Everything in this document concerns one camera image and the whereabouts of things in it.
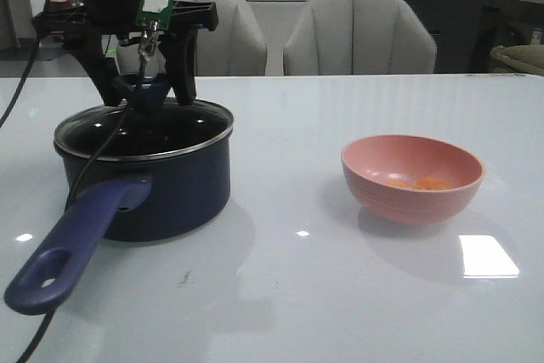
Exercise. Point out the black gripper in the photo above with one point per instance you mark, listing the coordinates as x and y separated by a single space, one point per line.
80 28

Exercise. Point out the glass lid blue knob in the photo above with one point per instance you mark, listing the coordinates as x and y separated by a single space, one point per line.
156 127

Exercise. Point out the dark blue saucepan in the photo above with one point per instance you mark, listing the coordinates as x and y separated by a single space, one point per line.
119 201

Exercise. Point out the pink plastic bowl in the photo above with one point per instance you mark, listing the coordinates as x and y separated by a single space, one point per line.
370 161

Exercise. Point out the orange ham slices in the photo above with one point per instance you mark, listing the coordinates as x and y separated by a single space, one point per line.
425 183

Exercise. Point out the left grey upholstered chair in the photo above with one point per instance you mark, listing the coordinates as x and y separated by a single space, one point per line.
235 48

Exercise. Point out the grey upholstered chair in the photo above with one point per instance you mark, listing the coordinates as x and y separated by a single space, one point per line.
358 37
235 48

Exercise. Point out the right grey upholstered chair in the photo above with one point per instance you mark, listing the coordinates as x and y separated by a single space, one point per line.
358 37

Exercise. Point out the dark counter with white top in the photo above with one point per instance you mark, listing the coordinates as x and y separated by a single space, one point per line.
446 6

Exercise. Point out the beige cushion seat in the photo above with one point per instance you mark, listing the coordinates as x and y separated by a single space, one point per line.
526 59

